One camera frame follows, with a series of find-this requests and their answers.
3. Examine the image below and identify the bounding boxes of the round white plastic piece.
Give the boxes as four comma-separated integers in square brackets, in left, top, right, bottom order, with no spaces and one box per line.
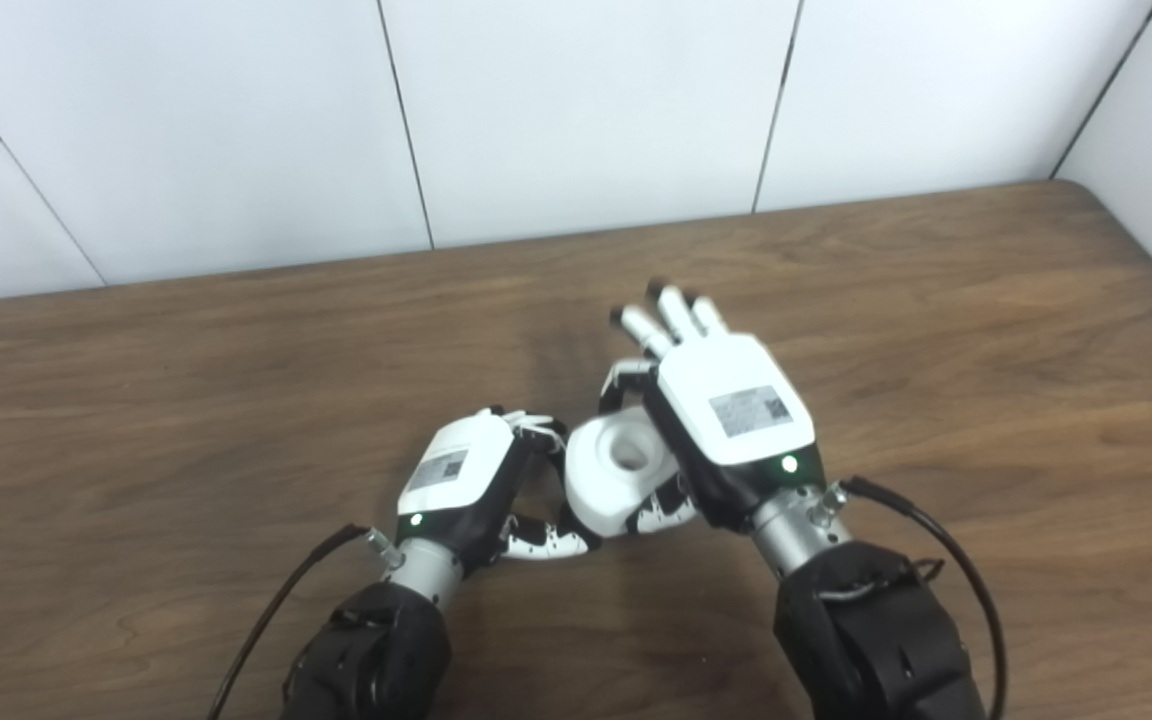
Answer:
[564,405,682,539]

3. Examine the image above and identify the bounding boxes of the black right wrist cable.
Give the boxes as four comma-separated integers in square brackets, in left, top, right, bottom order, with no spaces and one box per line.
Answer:
[811,476,1009,720]

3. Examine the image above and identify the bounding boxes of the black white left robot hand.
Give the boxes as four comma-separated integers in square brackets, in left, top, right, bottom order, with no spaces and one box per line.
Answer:
[394,405,602,576]

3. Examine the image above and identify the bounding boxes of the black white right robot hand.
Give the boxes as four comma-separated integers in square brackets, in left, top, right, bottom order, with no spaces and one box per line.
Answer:
[598,280,827,534]

